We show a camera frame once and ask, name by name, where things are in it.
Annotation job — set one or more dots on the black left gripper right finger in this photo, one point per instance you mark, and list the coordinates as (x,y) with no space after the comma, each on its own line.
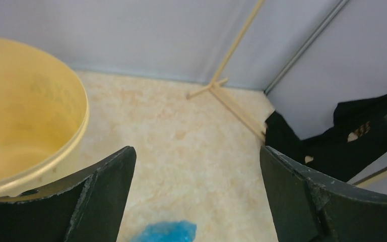
(307,205)

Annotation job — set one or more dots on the yellow plastic trash bin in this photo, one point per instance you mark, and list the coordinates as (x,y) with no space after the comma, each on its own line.
(44,114)

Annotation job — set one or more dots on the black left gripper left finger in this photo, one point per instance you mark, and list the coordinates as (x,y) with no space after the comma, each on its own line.
(87,205)

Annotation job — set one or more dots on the blue plastic trash bag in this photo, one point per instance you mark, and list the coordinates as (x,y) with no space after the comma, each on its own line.
(167,231)

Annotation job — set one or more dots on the metal frame corner post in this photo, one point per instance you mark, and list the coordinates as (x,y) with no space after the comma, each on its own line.
(306,44)

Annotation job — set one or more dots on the black cloth garment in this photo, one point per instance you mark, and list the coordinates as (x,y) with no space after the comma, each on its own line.
(357,138)

